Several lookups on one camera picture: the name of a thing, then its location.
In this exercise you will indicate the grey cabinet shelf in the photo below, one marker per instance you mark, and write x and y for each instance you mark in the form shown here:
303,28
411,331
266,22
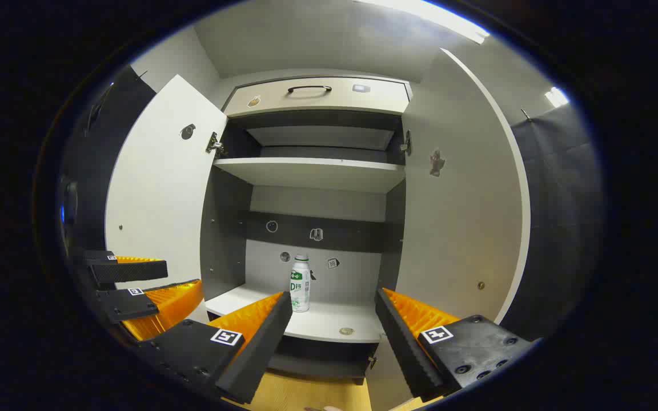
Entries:
312,171

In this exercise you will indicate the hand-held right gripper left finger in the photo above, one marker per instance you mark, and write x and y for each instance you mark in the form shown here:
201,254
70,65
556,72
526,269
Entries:
260,342

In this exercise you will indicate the white green label bottle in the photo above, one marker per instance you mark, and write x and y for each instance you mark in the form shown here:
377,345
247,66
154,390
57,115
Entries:
300,285

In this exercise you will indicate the metal door hinge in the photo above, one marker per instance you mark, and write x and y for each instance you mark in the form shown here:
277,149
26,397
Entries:
215,144
371,361
406,142

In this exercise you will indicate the beige cabinet drawer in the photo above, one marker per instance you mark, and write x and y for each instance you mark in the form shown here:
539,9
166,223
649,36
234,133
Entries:
317,103

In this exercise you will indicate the long ceiling light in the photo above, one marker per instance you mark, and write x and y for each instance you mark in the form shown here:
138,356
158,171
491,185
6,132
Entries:
437,17

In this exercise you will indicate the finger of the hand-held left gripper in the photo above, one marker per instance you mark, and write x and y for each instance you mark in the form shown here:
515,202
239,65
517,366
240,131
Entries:
129,270
126,305

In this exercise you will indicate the small ceiling light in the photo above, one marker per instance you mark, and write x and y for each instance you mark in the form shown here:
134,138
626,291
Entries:
556,97

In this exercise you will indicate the grey cabinet door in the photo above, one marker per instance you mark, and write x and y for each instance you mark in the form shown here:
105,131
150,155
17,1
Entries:
157,188
460,200

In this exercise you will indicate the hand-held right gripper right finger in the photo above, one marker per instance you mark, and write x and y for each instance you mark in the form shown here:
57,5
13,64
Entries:
400,342

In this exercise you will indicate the grey open cabinet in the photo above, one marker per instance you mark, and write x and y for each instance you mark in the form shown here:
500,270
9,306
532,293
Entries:
226,228

